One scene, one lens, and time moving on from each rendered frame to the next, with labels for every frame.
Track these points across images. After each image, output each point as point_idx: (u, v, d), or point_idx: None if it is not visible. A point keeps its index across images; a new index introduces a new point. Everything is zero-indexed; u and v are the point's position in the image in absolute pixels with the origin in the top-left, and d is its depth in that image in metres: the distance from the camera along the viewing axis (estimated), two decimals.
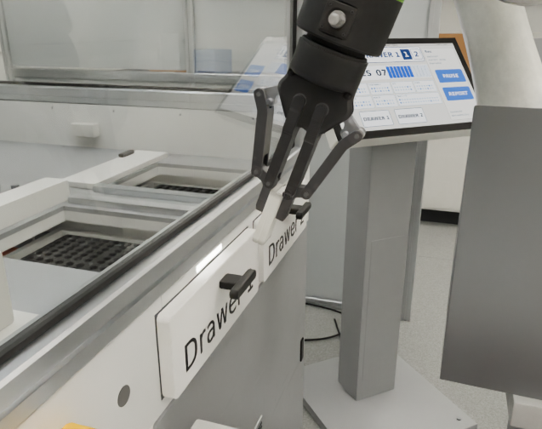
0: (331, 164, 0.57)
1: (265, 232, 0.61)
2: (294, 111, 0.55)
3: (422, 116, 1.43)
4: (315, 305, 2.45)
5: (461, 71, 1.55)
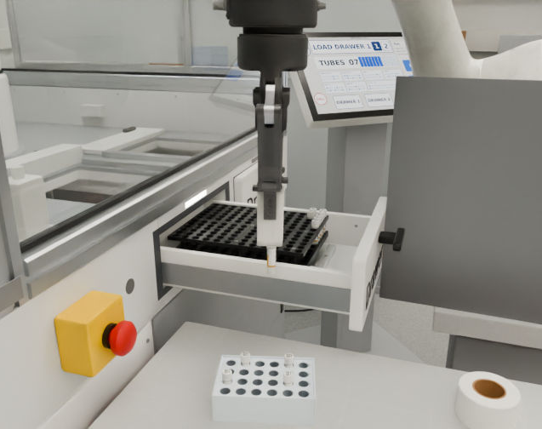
0: (258, 146, 0.55)
1: (257, 231, 0.62)
2: None
3: (390, 100, 1.63)
4: None
5: None
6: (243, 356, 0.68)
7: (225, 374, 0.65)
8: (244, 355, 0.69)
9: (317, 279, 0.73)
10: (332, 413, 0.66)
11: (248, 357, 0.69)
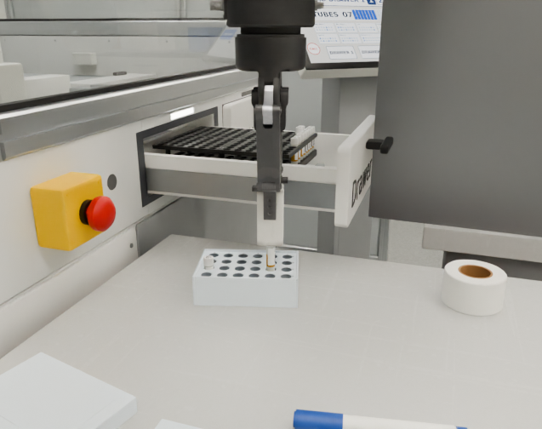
0: (256, 147, 0.55)
1: (257, 231, 0.62)
2: None
3: None
4: None
5: None
6: (299, 136, 0.82)
7: (207, 259, 0.64)
8: (299, 136, 0.83)
9: (303, 176, 0.72)
10: (316, 300, 0.64)
11: (300, 137, 0.83)
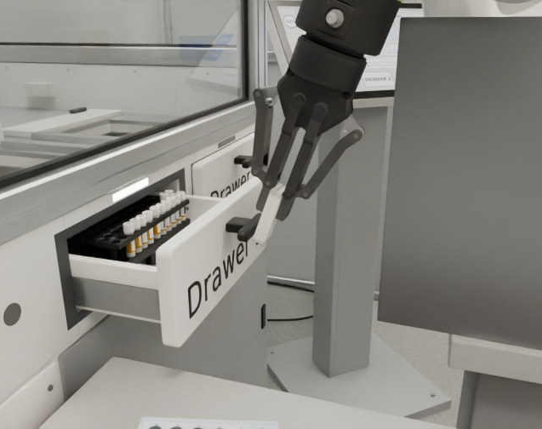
0: (330, 164, 0.57)
1: (265, 232, 0.61)
2: (293, 111, 0.56)
3: (390, 79, 1.40)
4: (294, 287, 2.41)
5: None
6: (149, 213, 0.66)
7: (131, 224, 0.62)
8: (148, 212, 0.66)
9: (126, 278, 0.56)
10: None
11: (151, 213, 0.67)
